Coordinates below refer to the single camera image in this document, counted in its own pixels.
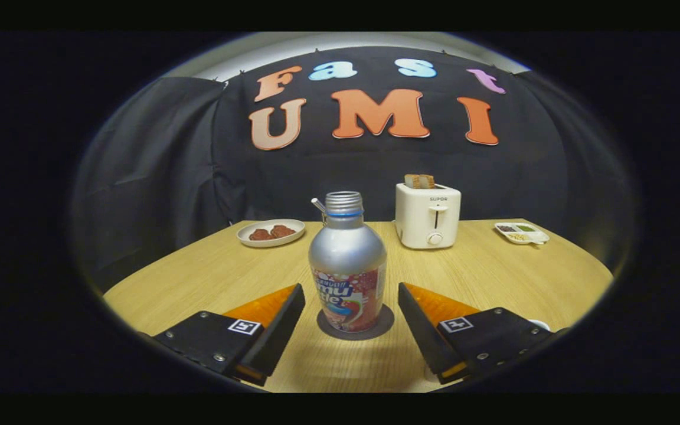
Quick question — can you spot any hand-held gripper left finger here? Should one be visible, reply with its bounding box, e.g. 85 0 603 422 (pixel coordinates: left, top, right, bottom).
151 283 306 387

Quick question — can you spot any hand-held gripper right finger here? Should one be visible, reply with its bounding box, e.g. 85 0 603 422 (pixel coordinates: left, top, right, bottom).
398 282 555 384

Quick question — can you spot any dark round coaster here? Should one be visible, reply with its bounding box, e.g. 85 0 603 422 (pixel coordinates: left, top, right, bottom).
316 304 395 341

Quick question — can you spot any silver juice bottle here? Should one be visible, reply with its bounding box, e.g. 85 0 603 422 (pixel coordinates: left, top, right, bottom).
308 191 388 333

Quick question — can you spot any wooden table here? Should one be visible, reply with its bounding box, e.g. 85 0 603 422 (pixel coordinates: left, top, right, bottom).
103 220 614 393

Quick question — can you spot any white plate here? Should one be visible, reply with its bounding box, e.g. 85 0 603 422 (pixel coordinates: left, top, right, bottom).
236 219 306 247

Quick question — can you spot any white toaster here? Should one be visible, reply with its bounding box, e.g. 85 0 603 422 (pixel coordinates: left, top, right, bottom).
395 182 462 250

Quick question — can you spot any white divided tray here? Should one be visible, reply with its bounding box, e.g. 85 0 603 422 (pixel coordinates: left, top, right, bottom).
494 222 550 246

